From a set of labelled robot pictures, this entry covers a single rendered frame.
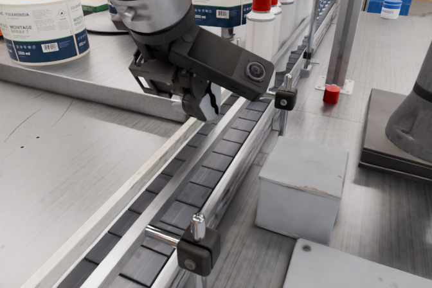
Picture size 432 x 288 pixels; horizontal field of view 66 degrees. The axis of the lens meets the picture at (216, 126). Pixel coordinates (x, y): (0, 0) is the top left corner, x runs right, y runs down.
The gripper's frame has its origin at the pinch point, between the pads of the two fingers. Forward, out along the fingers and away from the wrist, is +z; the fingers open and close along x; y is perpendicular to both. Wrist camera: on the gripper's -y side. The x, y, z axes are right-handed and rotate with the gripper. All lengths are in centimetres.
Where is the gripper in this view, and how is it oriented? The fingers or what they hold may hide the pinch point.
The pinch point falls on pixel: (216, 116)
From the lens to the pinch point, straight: 50.3
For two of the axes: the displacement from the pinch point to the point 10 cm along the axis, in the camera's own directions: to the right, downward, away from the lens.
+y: -9.2, -2.1, 3.4
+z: 2.0, 5.0, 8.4
